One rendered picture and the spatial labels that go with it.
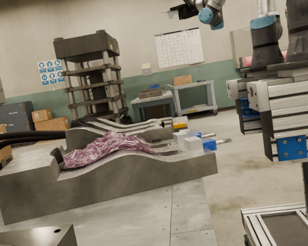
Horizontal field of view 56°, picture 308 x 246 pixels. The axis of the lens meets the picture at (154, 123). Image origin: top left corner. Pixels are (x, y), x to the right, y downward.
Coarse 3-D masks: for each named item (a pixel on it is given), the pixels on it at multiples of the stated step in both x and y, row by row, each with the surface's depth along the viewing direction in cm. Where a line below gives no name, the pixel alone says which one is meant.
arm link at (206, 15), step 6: (210, 0) 144; (216, 0) 143; (222, 0) 143; (210, 6) 144; (216, 6) 144; (204, 12) 145; (210, 12) 143; (216, 12) 146; (198, 18) 147; (204, 18) 145; (210, 18) 144; (216, 18) 150; (210, 24) 154
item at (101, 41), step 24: (72, 48) 485; (96, 48) 484; (72, 72) 494; (96, 72) 562; (120, 72) 600; (72, 96) 504; (96, 96) 626; (120, 96) 540; (72, 120) 511; (120, 120) 589
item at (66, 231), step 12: (36, 228) 41; (48, 228) 41; (60, 228) 40; (72, 228) 41; (0, 240) 40; (12, 240) 39; (24, 240) 38; (36, 240) 38; (48, 240) 37; (60, 240) 37; (72, 240) 40
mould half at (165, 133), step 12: (108, 120) 126; (156, 120) 121; (72, 132) 102; (84, 132) 101; (96, 132) 101; (132, 132) 103; (144, 132) 100; (156, 132) 99; (168, 132) 99; (72, 144) 102; (84, 144) 102
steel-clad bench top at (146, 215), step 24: (144, 192) 67; (168, 192) 65; (192, 192) 62; (0, 216) 67; (48, 216) 63; (72, 216) 60; (96, 216) 59; (120, 216) 57; (144, 216) 55; (168, 216) 53; (192, 216) 52; (96, 240) 49; (120, 240) 48; (144, 240) 46; (168, 240) 45; (192, 240) 44; (216, 240) 43
